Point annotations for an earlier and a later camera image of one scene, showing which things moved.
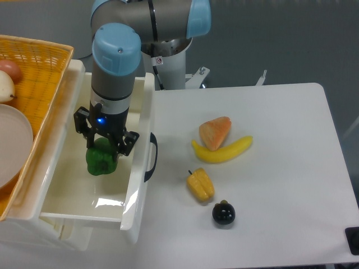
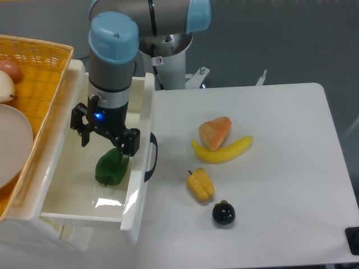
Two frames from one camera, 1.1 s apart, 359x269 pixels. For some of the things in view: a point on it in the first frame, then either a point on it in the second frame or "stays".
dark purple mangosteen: x=224 y=212 stays
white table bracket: x=197 y=78 stays
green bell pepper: x=100 y=159 -> x=110 y=168
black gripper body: x=113 y=125 stays
